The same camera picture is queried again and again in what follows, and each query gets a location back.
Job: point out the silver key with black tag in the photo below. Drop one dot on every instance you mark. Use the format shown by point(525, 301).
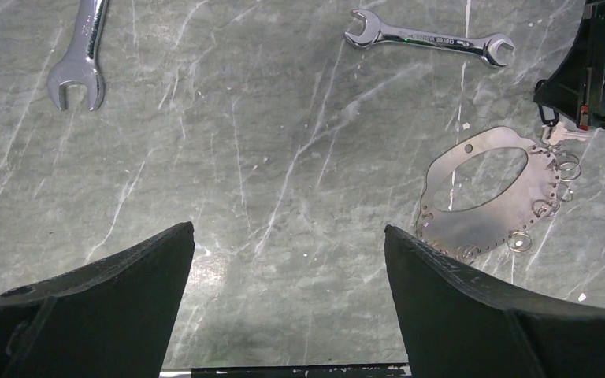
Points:
point(554, 130)

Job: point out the small silver open-end wrench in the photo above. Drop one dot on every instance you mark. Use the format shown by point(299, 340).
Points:
point(376, 31)

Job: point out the large silver combination wrench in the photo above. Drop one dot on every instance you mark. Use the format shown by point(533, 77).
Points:
point(79, 65)

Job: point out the metal oval key organizer plate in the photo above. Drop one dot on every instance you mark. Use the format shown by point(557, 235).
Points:
point(537, 192)

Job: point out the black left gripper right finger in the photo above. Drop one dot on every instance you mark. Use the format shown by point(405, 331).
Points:
point(457, 321)

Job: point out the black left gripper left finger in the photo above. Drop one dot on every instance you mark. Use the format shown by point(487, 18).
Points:
point(111, 318)

